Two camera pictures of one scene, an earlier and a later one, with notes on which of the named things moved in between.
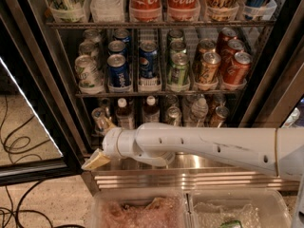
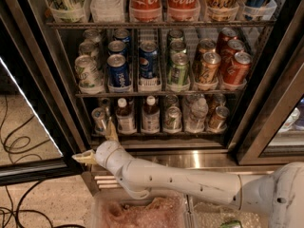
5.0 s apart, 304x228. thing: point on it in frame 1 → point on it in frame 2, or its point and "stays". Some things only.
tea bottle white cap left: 124,115 stays
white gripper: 109,142 → 104,154
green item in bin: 232,224 stays
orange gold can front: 210,68 stays
